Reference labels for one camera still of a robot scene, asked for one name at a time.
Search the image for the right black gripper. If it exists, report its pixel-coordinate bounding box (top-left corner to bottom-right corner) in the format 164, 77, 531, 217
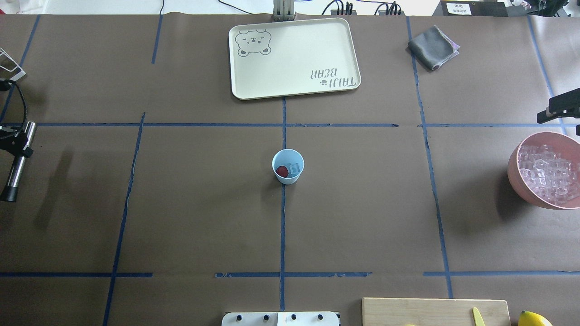
537, 88, 580, 124

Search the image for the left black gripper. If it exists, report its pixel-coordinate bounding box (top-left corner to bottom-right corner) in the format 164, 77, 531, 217
0, 126, 34, 158

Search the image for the steel muddler with black tip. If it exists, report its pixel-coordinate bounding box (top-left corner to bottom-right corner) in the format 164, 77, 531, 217
0, 120, 37, 202

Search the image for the red strawberry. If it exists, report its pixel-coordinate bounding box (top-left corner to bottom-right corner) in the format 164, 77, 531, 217
275, 165, 290, 178

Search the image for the pink bowl of ice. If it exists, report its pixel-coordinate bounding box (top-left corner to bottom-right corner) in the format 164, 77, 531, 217
507, 131, 580, 209

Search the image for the light blue plastic cup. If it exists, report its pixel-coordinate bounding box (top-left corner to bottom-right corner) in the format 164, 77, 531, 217
271, 149, 305, 185

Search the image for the grey folded cloth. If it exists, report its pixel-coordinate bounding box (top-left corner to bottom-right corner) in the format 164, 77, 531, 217
408, 25, 460, 71

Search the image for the yellow lemon left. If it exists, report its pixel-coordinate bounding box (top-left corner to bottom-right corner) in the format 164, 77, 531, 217
518, 310, 553, 326

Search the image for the bamboo cutting board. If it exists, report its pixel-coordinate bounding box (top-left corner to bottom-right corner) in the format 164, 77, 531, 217
361, 297, 511, 326

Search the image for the cream bear serving tray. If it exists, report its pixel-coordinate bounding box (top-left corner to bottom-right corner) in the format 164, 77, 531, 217
228, 17, 361, 101

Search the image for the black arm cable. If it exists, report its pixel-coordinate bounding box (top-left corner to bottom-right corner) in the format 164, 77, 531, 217
0, 79, 29, 132

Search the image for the white wire cup rack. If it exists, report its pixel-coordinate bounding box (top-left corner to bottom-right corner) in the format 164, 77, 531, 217
0, 48, 26, 91

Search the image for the aluminium frame post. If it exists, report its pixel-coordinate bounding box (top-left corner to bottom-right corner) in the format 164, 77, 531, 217
273, 0, 296, 21

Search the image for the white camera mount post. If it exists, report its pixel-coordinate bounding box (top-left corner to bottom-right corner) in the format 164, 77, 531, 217
221, 311, 341, 326

